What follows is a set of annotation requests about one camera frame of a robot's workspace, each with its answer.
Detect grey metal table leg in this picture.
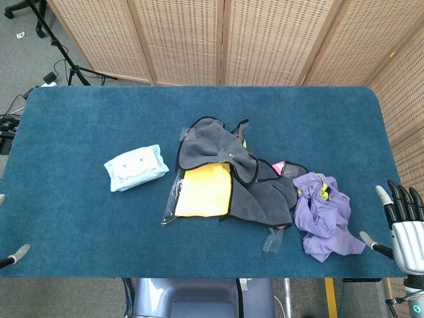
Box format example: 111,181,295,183
283,278,293,318

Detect black office chair base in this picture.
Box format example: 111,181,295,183
3,0,50,39

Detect blue table mat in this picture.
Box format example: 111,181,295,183
0,85,407,279

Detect light blue wet wipes pack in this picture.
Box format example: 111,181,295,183
103,144,170,193

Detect yellow cloth in plastic bag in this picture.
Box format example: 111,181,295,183
161,161,233,227

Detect black floor cables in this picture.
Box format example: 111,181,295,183
0,59,72,156

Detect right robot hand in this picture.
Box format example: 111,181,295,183
359,180,424,275

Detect yellow post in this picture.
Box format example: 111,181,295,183
323,277,339,318

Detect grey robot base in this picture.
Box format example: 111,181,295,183
131,277,276,318

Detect purple garment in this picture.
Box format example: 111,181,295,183
291,172,366,263

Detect dark grey cloth black trim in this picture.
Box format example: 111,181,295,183
178,116,308,229

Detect black tripod stand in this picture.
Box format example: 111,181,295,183
25,0,117,87

